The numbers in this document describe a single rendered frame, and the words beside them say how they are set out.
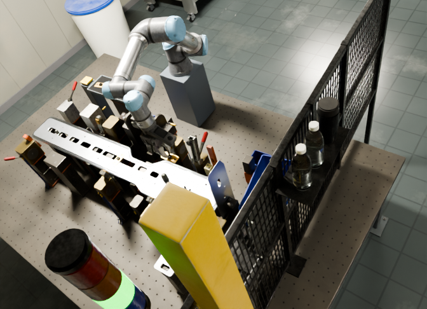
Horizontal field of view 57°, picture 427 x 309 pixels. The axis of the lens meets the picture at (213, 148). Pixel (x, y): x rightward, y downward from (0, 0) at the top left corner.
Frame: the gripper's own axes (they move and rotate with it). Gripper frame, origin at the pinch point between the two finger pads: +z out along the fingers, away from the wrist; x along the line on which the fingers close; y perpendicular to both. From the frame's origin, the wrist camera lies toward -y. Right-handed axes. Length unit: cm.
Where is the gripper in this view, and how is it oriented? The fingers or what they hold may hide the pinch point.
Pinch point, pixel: (168, 154)
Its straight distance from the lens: 177.2
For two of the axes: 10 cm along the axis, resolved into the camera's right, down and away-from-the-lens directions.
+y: -8.1, -2.3, 5.4
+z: 2.9, 6.5, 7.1
